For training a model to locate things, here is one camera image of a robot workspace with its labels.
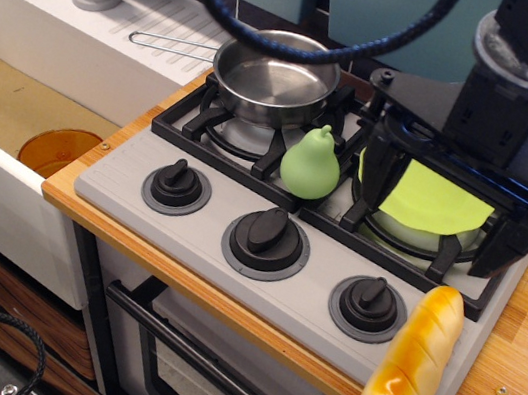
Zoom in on left black burner grate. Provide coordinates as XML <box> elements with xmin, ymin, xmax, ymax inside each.
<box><xmin>151</xmin><ymin>74</ymin><xmax>366</xmax><ymax>213</ymax></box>

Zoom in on black stove knob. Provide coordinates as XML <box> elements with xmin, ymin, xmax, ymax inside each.
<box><xmin>221</xmin><ymin>207</ymin><xmax>311</xmax><ymax>282</ymax></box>
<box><xmin>328</xmin><ymin>275</ymin><xmax>408</xmax><ymax>345</ymax></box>
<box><xmin>141</xmin><ymin>158</ymin><xmax>212</xmax><ymax>217</ymax></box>

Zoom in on toy bread loaf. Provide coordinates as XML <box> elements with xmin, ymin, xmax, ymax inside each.
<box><xmin>361</xmin><ymin>285</ymin><xmax>464</xmax><ymax>395</ymax></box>

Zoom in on wooden drawer front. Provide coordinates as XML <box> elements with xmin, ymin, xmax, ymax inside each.
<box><xmin>0</xmin><ymin>255</ymin><xmax>99</xmax><ymax>395</ymax></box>

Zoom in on middle black stove knob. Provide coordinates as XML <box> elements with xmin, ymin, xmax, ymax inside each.
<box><xmin>221</xmin><ymin>207</ymin><xmax>311</xmax><ymax>282</ymax></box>

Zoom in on oven door with handle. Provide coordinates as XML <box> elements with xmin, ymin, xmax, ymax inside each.
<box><xmin>88</xmin><ymin>268</ymin><xmax>427</xmax><ymax>395</ymax></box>

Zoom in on black burner grate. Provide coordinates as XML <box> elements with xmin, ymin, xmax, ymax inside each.
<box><xmin>298</xmin><ymin>198</ymin><xmax>504</xmax><ymax>322</ymax></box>
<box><xmin>151</xmin><ymin>74</ymin><xmax>366</xmax><ymax>213</ymax></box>

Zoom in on white toy sink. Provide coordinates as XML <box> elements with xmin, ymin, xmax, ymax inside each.
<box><xmin>0</xmin><ymin>0</ymin><xmax>227</xmax><ymax>310</ymax></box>

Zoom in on right black stove knob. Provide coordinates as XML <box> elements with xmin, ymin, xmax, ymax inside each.
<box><xmin>328</xmin><ymin>275</ymin><xmax>408</xmax><ymax>345</ymax></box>

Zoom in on left black stove knob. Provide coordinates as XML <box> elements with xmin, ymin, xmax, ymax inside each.
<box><xmin>141</xmin><ymin>158</ymin><xmax>212</xmax><ymax>217</ymax></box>

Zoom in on stainless steel pan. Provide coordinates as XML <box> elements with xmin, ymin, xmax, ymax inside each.
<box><xmin>128</xmin><ymin>30</ymin><xmax>341</xmax><ymax>130</ymax></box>

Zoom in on lime green plate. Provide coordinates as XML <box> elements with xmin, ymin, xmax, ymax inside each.
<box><xmin>365</xmin><ymin>160</ymin><xmax>494</xmax><ymax>235</ymax></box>

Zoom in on green toy pear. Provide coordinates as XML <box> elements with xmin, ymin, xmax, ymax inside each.
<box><xmin>279</xmin><ymin>125</ymin><xmax>341</xmax><ymax>200</ymax></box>

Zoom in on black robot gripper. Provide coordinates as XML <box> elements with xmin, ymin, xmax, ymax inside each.
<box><xmin>360</xmin><ymin>68</ymin><xmax>528</xmax><ymax>279</ymax></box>

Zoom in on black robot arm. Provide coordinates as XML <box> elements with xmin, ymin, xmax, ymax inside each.
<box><xmin>360</xmin><ymin>0</ymin><xmax>528</xmax><ymax>278</ymax></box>

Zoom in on right black burner grate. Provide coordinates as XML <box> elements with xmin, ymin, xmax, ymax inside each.
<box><xmin>298</xmin><ymin>198</ymin><xmax>504</xmax><ymax>322</ymax></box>

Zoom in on grey toy stove top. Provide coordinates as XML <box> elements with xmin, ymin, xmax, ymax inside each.
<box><xmin>74</xmin><ymin>76</ymin><xmax>528</xmax><ymax>395</ymax></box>

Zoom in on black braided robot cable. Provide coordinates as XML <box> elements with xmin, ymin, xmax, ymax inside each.
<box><xmin>147</xmin><ymin>0</ymin><xmax>465</xmax><ymax>91</ymax></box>

